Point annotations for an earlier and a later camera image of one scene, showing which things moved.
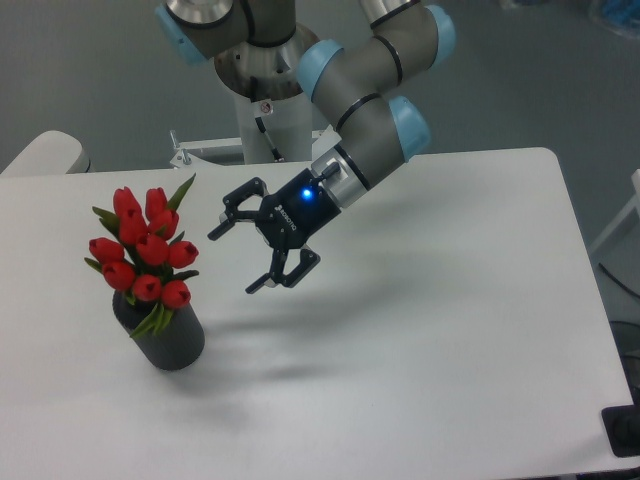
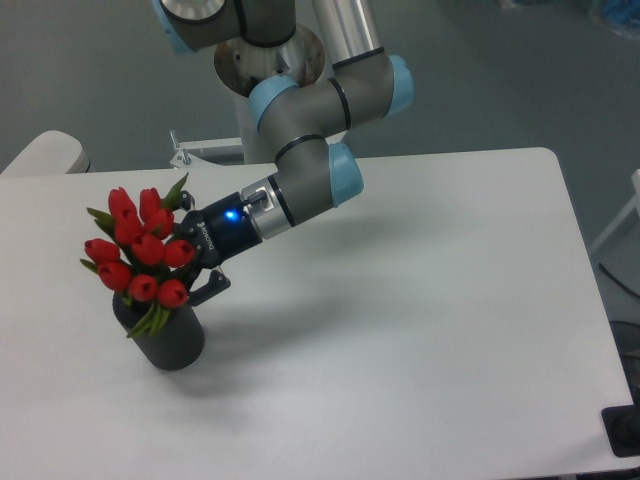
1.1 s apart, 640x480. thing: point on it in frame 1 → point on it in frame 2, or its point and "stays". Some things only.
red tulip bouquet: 144,261 stays
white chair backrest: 50,152 stays
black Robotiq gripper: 287,219 → 216,234
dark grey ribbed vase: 178,343 stays
